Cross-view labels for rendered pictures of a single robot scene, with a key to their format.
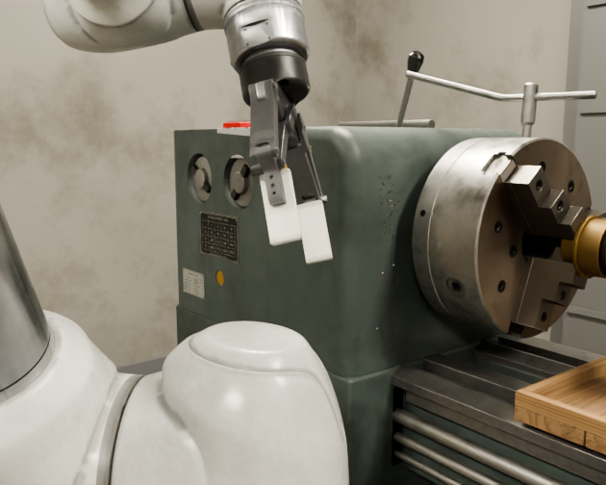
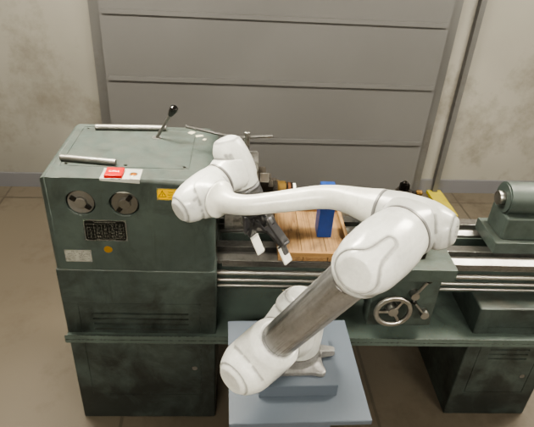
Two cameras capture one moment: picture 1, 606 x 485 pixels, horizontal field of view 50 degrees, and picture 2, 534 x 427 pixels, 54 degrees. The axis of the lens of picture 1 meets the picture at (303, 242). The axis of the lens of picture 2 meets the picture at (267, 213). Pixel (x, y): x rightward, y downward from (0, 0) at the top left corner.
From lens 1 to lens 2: 1.44 m
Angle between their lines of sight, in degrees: 57
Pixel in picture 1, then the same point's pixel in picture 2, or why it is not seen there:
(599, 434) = (307, 256)
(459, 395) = (249, 257)
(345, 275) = (211, 235)
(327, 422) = not seen: hidden behind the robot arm
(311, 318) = (190, 255)
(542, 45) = not seen: outside the picture
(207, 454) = not seen: hidden behind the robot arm
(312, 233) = (258, 245)
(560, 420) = (294, 256)
